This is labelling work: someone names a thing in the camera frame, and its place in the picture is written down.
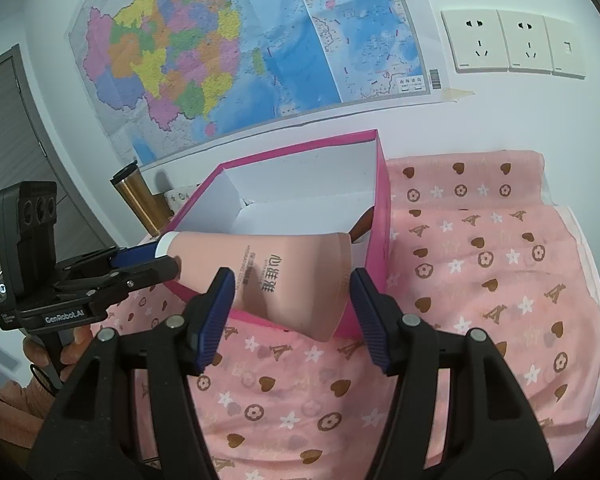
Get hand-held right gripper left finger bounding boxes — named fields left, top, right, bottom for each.
left=27, top=266, right=237, bottom=480

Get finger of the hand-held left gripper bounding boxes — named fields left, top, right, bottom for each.
left=54, top=245, right=160, bottom=288
left=55, top=255, right=182, bottom=308

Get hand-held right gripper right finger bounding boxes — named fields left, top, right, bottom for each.
left=349, top=266, right=554, bottom=480

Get large pink lotion tube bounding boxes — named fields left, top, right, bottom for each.
left=154, top=231, right=355, bottom=343

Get brown wooden back scratcher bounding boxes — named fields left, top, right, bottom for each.
left=349, top=207, right=376, bottom=243

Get pink cardboard box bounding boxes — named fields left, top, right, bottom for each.
left=164, top=129, right=393, bottom=337

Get person's left forearm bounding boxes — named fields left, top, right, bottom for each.
left=0, top=375, right=61, bottom=456

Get person's left hand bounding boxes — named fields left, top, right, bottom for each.
left=22, top=326, right=93, bottom=385

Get gold metal tumbler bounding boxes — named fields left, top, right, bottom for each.
left=111, top=161, right=173, bottom=237

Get white star mug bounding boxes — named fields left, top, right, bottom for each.
left=162, top=187, right=201, bottom=211

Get pink printed blanket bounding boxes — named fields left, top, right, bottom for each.
left=90, top=149, right=600, bottom=471

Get grey door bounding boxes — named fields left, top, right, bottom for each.
left=0, top=44, right=126, bottom=306

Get colourful wall map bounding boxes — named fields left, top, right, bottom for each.
left=69, top=0, right=453, bottom=166

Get white wall socket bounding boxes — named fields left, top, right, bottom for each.
left=497, top=10, right=553, bottom=73
left=441, top=8, right=510, bottom=73

